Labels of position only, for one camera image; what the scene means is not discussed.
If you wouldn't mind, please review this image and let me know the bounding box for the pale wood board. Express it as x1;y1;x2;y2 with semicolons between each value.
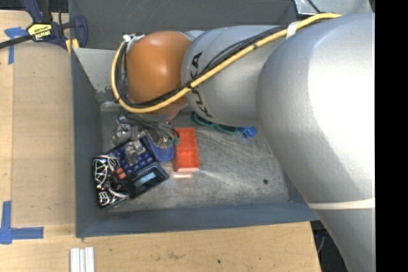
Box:
10;40;77;229

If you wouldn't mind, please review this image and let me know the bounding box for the red-orange flat block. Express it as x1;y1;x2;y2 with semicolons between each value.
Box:
172;127;201;173

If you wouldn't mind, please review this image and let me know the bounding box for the dark blue calculator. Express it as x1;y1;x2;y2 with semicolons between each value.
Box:
105;136;170;200

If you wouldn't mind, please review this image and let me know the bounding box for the blue cup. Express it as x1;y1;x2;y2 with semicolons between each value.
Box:
142;135;176;164

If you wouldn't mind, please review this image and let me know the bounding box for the black pouch with white pattern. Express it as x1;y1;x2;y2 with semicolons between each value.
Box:
92;154;131;210

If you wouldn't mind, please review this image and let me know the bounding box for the small blue block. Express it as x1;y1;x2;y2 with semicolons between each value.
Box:
237;125;258;139

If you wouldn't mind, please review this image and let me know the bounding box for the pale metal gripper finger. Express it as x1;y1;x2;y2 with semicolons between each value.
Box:
112;123;132;142
124;140;147;164

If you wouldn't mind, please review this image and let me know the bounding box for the grey metal bin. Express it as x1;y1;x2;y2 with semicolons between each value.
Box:
67;0;321;239

